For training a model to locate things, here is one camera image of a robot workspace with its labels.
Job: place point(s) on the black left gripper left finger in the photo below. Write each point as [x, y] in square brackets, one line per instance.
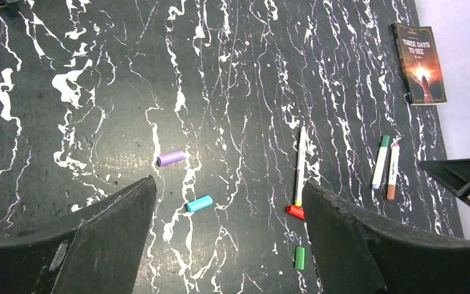
[96, 249]

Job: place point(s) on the white marker pen yellow end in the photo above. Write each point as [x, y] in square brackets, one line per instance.
[302, 147]

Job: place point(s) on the white pen brown tip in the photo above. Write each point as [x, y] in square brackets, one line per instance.
[393, 172]

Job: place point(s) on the teal pen cap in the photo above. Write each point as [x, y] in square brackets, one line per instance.
[199, 203]

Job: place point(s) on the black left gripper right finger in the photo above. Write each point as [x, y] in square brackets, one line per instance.
[360, 251]

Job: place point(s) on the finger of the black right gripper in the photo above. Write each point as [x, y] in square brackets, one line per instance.
[454, 175]

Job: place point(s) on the purple pen cap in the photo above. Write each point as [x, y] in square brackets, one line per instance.
[169, 158]

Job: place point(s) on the white pen green cap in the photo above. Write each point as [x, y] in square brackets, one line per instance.
[380, 162]

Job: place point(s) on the dark paperback book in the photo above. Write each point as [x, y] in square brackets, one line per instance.
[420, 65]

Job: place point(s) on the red pen cap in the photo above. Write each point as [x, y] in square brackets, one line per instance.
[296, 211]

